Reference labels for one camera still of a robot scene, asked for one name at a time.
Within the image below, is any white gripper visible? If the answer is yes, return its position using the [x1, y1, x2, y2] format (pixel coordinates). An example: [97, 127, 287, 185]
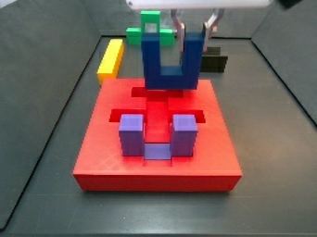
[125, 0, 274, 56]

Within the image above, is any blue U-shaped block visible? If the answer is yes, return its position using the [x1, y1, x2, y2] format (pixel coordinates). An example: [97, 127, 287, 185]
[141, 32, 204, 90]

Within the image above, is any black angled fixture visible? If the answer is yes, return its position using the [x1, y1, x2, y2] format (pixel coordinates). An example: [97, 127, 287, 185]
[200, 47, 227, 73]

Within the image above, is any green stepped block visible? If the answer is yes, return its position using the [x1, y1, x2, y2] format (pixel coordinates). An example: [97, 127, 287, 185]
[125, 10, 175, 46]

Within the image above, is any yellow long bar block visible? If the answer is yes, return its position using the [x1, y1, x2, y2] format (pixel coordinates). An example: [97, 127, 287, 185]
[96, 39, 124, 84]

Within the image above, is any purple U-shaped block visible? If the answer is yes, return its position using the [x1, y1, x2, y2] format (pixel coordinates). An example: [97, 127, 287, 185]
[119, 114, 198, 160]

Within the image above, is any red slotted base block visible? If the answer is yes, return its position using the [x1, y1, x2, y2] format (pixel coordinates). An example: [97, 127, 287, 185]
[73, 79, 242, 192]

